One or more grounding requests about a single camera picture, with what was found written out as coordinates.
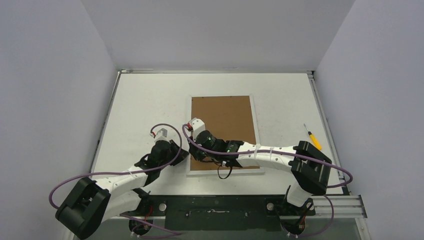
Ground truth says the white picture frame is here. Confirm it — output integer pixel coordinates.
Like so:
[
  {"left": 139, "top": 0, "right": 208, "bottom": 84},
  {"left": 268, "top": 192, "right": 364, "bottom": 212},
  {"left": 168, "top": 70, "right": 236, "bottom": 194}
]
[{"left": 186, "top": 95, "right": 265, "bottom": 178}]

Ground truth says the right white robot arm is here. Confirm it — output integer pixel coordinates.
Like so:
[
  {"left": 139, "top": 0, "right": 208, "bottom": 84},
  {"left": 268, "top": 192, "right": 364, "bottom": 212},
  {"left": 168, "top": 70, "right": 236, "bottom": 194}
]
[{"left": 187, "top": 130, "right": 332, "bottom": 215}]

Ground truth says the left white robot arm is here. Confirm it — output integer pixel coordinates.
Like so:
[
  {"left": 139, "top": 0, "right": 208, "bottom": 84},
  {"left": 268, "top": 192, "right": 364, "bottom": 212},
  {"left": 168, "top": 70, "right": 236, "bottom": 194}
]
[{"left": 55, "top": 140, "right": 189, "bottom": 240}]

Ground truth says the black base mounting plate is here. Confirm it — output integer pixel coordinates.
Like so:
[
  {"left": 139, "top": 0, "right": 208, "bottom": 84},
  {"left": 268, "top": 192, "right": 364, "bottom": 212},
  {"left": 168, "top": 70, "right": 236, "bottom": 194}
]
[{"left": 128, "top": 195, "right": 316, "bottom": 232}]

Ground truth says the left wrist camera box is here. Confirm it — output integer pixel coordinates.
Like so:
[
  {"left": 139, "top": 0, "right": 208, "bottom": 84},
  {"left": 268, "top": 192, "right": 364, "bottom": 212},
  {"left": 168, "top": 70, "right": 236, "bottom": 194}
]
[{"left": 150, "top": 128, "right": 169, "bottom": 143}]

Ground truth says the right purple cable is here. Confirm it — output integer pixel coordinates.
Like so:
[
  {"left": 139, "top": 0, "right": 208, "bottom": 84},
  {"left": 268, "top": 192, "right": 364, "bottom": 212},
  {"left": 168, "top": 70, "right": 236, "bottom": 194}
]
[{"left": 181, "top": 123, "right": 354, "bottom": 189}]

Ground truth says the yellow handled screwdriver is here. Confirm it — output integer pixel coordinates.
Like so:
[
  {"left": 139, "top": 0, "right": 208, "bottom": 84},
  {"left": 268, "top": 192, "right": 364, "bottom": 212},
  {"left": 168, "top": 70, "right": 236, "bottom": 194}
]
[{"left": 303, "top": 123, "right": 323, "bottom": 150}]

